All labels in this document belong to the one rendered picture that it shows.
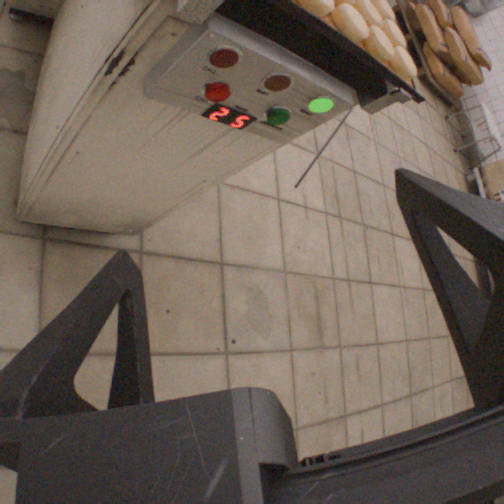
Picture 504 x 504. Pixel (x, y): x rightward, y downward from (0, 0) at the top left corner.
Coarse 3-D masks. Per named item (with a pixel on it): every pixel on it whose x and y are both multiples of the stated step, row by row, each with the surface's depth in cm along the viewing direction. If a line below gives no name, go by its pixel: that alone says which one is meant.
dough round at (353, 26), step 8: (336, 8) 41; (344, 8) 40; (352, 8) 42; (336, 16) 41; (344, 16) 40; (352, 16) 41; (360, 16) 43; (336, 24) 41; (344, 24) 41; (352, 24) 40; (360, 24) 42; (344, 32) 41; (352, 32) 41; (360, 32) 41; (368, 32) 43; (352, 40) 42; (360, 40) 43
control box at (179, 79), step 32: (192, 32) 39; (224, 32) 38; (160, 64) 44; (192, 64) 42; (256, 64) 43; (288, 64) 44; (160, 96) 47; (192, 96) 48; (256, 96) 49; (288, 96) 50; (320, 96) 50; (256, 128) 57; (288, 128) 57
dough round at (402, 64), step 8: (400, 48) 49; (400, 56) 48; (408, 56) 51; (392, 64) 49; (400, 64) 49; (408, 64) 49; (400, 72) 49; (408, 72) 49; (416, 72) 51; (408, 80) 51
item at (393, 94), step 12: (348, 60) 55; (360, 72) 53; (372, 72) 52; (360, 84) 53; (372, 84) 52; (384, 84) 50; (360, 96) 53; (372, 96) 51; (384, 96) 50; (396, 96) 49; (408, 96) 49; (372, 108) 53
